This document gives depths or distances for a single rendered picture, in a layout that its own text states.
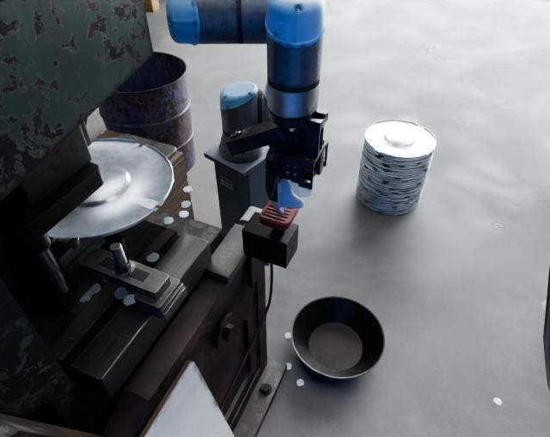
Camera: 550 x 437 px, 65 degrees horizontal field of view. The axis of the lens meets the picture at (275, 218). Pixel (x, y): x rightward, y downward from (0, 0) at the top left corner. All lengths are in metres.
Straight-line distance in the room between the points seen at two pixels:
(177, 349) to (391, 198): 1.33
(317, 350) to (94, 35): 1.19
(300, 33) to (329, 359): 1.11
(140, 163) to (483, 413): 1.19
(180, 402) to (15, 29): 0.61
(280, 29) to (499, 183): 1.87
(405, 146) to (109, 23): 1.46
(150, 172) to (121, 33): 0.36
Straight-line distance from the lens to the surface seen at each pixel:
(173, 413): 0.81
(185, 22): 0.69
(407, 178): 1.84
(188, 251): 0.80
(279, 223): 0.77
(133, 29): 0.58
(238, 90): 1.37
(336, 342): 1.51
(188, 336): 0.79
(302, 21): 0.57
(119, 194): 0.83
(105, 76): 0.55
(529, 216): 2.20
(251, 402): 1.37
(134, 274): 0.72
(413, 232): 1.91
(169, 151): 0.92
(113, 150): 0.95
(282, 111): 0.62
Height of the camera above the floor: 1.28
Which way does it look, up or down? 43 degrees down
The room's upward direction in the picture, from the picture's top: straight up
